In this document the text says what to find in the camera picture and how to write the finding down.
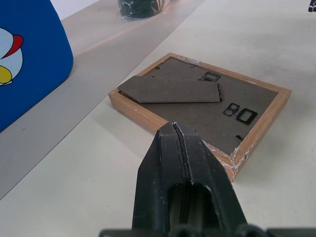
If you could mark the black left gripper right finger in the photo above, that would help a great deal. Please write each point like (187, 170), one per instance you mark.
(209, 168)

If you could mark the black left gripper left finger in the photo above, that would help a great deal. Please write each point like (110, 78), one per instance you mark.
(155, 172)

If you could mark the black item in plastic wrap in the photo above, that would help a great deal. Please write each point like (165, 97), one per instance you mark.
(140, 8)

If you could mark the blue cartoon print container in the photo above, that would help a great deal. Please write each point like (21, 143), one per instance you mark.
(27, 59)

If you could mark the wooden picture frame face down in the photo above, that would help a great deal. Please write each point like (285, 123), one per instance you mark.
(197, 103)

